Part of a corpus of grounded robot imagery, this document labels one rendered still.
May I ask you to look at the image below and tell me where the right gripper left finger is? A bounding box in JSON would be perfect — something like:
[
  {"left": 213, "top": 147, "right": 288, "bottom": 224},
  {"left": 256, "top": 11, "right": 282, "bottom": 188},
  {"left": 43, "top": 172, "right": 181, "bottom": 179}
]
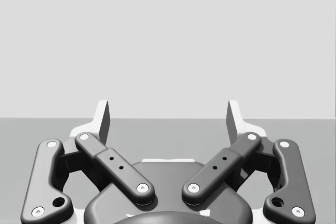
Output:
[{"left": 20, "top": 100, "right": 156, "bottom": 224}]

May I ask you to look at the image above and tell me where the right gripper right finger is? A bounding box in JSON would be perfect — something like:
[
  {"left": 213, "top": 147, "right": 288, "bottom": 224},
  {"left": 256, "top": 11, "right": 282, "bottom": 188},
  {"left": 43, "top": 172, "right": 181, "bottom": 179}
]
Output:
[{"left": 181, "top": 100, "right": 317, "bottom": 224}]

